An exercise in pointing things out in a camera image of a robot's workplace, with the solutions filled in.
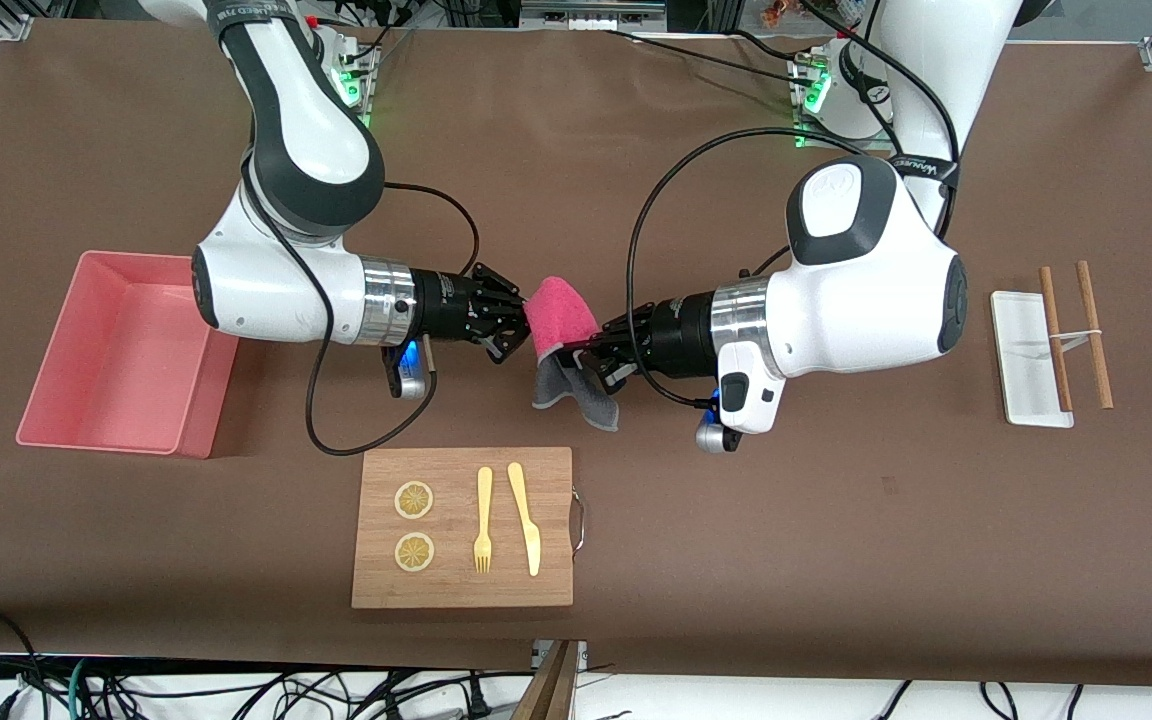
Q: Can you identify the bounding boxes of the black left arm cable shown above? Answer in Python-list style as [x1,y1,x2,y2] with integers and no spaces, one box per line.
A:
[626,0,962,411]

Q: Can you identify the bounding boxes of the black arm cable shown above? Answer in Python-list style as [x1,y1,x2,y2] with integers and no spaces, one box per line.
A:
[304,180,482,457]
[626,0,962,411]

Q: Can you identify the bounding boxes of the short black table cable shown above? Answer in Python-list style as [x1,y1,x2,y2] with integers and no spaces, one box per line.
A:
[731,28,809,61]

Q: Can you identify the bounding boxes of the wooden cutting board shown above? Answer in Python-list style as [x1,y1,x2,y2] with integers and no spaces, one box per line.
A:
[351,447,587,610]

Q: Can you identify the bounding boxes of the grey power strip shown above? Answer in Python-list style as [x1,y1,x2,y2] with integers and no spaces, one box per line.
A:
[521,0,668,29]

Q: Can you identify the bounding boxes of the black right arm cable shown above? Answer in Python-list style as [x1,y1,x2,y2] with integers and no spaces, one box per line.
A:
[304,180,482,457]

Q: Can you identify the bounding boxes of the pink plastic bin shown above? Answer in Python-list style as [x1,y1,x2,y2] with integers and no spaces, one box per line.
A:
[16,250,242,460]

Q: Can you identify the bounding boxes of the white rectangular tray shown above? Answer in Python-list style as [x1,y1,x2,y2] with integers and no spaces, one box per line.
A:
[990,290,1074,429]

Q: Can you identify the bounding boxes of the pink and grey cloth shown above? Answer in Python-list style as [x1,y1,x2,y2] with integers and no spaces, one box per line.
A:
[523,277,621,433]

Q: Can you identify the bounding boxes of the long black table cable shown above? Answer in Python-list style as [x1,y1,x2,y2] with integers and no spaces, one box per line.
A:
[598,28,825,89]

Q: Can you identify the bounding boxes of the wooden plank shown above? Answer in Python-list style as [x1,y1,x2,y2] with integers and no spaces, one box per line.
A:
[511,640,585,720]

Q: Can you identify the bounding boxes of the colourful small toys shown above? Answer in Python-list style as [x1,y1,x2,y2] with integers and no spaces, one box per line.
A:
[761,0,842,27]

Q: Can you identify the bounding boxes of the yellow fork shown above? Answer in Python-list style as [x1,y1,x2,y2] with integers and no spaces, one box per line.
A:
[473,467,494,574]

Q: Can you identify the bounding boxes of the yellow knife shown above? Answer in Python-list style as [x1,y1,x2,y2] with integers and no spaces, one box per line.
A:
[507,462,542,578]

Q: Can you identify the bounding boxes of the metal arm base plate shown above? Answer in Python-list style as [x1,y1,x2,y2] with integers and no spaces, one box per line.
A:
[791,55,899,151]
[336,40,377,129]

